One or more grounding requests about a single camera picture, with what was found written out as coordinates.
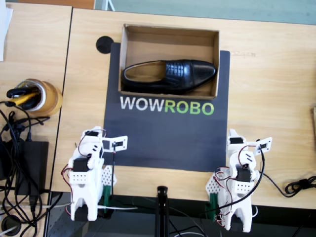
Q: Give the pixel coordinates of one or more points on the black leather dress shoe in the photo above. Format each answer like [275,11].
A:
[187,74]

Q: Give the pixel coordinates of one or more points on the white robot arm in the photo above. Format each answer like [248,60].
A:
[242,197]
[84,192]

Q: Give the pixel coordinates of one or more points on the open cardboard box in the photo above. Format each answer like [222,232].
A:
[172,44]

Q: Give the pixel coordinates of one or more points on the green table clamp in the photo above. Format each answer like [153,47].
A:
[212,200]
[106,195]

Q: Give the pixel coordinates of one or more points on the brown packing tape roll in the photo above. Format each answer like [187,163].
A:
[53,98]

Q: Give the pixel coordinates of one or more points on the black power adapter brick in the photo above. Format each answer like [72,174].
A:
[3,160]
[32,168]

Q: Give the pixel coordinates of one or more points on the dark grey WOWROBO mat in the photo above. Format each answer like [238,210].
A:
[160,138]

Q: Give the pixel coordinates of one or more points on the grey perforated metal panel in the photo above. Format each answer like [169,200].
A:
[59,222]

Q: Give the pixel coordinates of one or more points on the black round desk grommet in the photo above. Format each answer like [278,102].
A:
[10,222]
[103,45]

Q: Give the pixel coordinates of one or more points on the white paper stack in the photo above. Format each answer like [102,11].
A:
[3,29]

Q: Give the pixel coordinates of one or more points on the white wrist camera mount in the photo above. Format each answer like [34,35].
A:
[265,145]
[119,143]

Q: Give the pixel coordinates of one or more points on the white perforated base plate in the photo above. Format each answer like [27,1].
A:
[109,177]
[212,185]

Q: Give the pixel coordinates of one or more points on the black camera stand pole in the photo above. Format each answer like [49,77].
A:
[162,209]

